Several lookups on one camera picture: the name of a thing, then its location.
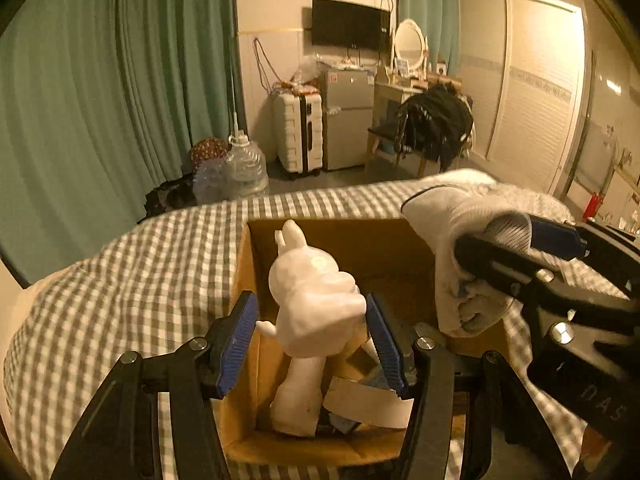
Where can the green curtain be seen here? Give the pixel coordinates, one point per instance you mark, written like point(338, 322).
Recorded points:
point(435, 5)
point(55, 110)
point(180, 60)

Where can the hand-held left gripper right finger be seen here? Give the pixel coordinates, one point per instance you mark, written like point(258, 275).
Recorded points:
point(385, 350)

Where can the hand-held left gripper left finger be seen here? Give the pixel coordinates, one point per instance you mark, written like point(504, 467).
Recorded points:
point(240, 345)

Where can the white suitcase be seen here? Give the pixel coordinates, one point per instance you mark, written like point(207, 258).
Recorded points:
point(297, 132)

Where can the dark cloth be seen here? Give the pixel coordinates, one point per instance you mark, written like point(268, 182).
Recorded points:
point(170, 200)

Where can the white knit sock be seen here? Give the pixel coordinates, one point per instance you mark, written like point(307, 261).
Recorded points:
point(450, 240)

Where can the green checkered blanket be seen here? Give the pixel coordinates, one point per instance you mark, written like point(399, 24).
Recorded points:
point(140, 285)

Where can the black wall television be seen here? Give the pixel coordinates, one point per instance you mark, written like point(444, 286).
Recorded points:
point(350, 24)

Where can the wooden chair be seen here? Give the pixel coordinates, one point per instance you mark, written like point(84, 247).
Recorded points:
point(382, 135)

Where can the brown patterned bag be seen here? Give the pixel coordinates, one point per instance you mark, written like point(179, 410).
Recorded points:
point(209, 150)

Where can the cardboard box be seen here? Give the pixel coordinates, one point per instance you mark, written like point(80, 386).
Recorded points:
point(370, 255)

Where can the grey small fridge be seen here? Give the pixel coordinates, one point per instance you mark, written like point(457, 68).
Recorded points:
point(347, 120)

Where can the white rabbit night light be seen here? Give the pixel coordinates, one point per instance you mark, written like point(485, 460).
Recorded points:
point(310, 300)

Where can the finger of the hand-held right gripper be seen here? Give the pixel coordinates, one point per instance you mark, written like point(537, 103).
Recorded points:
point(500, 265)
point(555, 237)

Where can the empty clear plastic jug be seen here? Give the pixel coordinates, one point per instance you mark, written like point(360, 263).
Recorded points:
point(212, 182)

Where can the white louvered wardrobe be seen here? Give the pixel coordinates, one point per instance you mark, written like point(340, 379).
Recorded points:
point(530, 90)

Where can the red fire extinguisher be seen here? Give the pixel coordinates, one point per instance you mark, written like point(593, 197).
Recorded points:
point(592, 206)

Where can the clear water jug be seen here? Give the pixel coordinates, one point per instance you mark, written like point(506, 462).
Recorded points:
point(247, 165)

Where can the wooden dressing table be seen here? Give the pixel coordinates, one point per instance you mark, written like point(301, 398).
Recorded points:
point(387, 95)

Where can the white oval mirror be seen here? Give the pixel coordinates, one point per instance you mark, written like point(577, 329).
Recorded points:
point(410, 42)

